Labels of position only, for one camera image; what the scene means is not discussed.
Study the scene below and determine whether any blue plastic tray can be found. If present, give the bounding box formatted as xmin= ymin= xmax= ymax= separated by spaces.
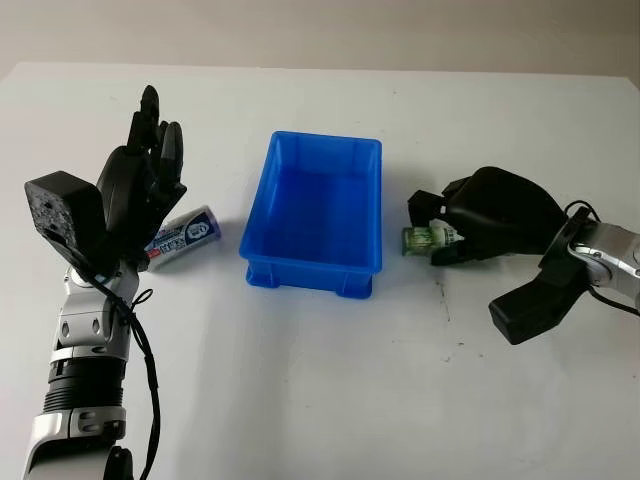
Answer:
xmin=238 ymin=130 xmax=384 ymax=301

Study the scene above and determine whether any purple white gum can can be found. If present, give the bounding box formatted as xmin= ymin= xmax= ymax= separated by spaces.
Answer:
xmin=143 ymin=204 xmax=222 ymax=272

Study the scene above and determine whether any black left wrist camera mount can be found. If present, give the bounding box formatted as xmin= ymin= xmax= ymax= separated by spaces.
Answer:
xmin=23 ymin=170 xmax=109 ymax=274

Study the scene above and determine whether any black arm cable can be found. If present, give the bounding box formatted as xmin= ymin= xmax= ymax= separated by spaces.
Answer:
xmin=563 ymin=199 xmax=640 ymax=317
xmin=69 ymin=249 xmax=164 ymax=480

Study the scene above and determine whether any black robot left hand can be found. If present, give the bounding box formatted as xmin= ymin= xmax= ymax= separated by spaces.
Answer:
xmin=94 ymin=84 xmax=189 ymax=265

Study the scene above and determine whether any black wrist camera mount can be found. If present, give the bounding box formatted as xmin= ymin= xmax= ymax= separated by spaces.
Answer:
xmin=488 ymin=209 xmax=601 ymax=346
xmin=23 ymin=170 xmax=109 ymax=274

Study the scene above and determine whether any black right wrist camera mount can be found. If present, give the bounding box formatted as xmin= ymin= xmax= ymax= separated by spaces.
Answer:
xmin=488 ymin=209 xmax=601 ymax=346

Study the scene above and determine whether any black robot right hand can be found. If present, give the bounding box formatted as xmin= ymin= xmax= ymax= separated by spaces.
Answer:
xmin=407 ymin=166 xmax=571 ymax=267

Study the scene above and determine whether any green white long box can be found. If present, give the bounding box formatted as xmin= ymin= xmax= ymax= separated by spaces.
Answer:
xmin=402 ymin=224 xmax=464 ymax=259

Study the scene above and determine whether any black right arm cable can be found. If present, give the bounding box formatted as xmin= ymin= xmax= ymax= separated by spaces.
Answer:
xmin=563 ymin=199 xmax=640 ymax=317

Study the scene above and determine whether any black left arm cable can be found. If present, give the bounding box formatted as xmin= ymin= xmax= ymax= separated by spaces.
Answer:
xmin=69 ymin=249 xmax=164 ymax=480

